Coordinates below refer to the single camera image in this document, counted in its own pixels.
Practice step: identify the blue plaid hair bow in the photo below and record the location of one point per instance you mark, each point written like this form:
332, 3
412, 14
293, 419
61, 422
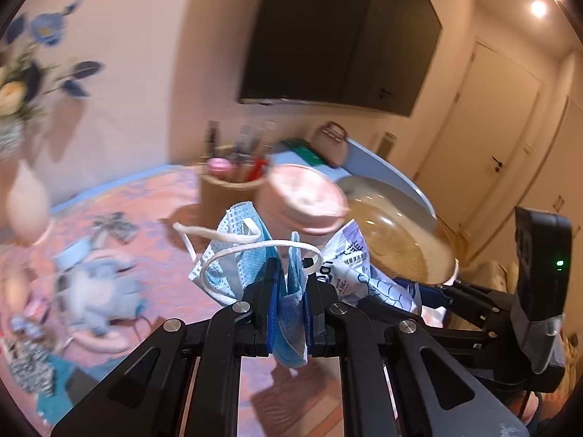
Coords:
116, 225

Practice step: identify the white ribbed vase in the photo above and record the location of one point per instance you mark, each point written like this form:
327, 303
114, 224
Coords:
26, 202

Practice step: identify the blue plaid scrunchie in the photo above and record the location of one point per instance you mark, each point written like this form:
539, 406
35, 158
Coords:
29, 365

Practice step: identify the pink floral towel mat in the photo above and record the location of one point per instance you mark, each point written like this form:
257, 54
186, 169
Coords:
274, 401

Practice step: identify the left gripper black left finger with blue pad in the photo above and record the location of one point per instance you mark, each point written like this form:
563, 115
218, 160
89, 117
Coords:
182, 380

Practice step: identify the blue surgical face masks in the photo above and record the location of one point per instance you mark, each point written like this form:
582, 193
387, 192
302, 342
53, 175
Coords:
241, 252

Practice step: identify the wall mounted television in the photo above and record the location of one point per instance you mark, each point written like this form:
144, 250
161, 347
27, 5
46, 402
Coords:
372, 54

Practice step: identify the white door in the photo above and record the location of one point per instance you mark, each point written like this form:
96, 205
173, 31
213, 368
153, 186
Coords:
489, 114

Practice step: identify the artificial flower bouquet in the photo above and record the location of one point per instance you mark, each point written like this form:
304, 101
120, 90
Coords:
25, 80

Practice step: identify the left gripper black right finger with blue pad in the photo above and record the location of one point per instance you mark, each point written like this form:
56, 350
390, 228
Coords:
396, 379

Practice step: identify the blue plush toy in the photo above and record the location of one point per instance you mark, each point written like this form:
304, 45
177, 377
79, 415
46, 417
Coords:
94, 287

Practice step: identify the brown thermos bottle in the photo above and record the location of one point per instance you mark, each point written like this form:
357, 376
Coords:
386, 145

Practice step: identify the purple tissue pack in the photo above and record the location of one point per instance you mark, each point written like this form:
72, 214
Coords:
347, 267

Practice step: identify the green flat box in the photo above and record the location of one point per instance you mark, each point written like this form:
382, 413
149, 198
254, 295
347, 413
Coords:
307, 153

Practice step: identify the wooden pen holder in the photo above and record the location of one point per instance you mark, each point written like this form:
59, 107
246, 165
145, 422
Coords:
233, 173

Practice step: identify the small brown handbag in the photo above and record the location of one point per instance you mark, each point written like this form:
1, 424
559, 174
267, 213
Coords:
330, 142

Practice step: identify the pink lidded container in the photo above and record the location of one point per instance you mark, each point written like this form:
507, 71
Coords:
296, 198

